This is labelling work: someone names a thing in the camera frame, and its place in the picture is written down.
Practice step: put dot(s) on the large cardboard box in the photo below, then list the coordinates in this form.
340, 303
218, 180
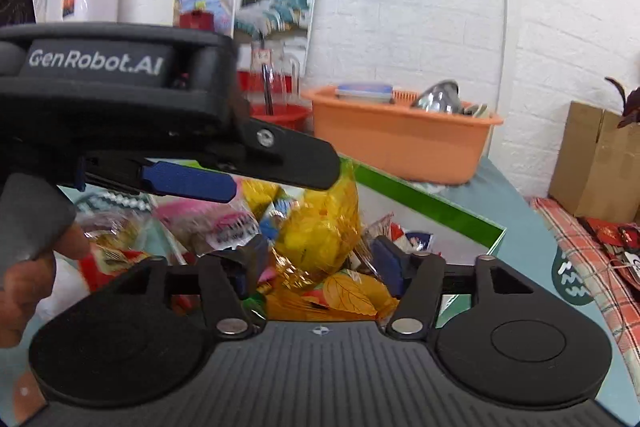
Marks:
590, 167

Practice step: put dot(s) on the dried dark red plant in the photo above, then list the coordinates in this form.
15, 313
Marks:
630, 107

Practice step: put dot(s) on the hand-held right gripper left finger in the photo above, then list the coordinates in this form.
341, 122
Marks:
250, 267

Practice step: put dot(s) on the red packets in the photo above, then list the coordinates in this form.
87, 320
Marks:
607, 234

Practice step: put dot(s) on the clear bag of yellow candies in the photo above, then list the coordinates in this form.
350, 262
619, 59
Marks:
320, 227

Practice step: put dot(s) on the white bowl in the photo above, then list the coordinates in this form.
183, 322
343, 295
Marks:
477, 111

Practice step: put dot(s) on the red thermos jug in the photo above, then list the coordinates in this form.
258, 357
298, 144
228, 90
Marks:
197, 21

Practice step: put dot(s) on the printed teal tablecloth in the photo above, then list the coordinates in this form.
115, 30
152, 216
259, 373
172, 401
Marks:
520, 227

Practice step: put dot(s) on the person's left hand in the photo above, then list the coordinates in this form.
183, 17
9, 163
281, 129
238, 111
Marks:
25, 297

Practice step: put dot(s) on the red plastic basket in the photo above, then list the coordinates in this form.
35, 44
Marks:
285, 117

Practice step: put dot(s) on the green white cardboard box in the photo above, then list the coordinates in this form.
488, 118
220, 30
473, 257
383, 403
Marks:
450, 214

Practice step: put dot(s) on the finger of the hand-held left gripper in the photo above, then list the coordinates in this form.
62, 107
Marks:
290, 157
190, 181

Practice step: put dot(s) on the metal bowl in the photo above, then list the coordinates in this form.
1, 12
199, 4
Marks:
437, 99

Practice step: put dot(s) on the red white blue snack packet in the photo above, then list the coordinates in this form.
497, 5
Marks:
415, 239

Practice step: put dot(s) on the dark stick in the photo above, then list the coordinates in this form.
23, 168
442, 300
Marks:
267, 87

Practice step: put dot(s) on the yellow leaf print snack bag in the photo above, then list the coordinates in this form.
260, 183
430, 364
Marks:
345, 297

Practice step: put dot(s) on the red snack bag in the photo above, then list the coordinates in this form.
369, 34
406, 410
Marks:
115, 264

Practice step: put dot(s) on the plaid cloth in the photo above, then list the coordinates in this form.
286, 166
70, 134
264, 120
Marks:
590, 267

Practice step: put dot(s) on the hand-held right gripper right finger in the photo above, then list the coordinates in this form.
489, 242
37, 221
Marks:
387, 267

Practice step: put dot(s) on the pink snack packet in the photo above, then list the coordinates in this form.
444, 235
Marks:
200, 219

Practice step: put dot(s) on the bedding wall poster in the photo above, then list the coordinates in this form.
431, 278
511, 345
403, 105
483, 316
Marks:
280, 7

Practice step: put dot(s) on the glass pitcher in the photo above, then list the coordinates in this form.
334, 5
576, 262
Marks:
290, 77

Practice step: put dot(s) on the orange plastic basin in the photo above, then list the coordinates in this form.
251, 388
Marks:
400, 147

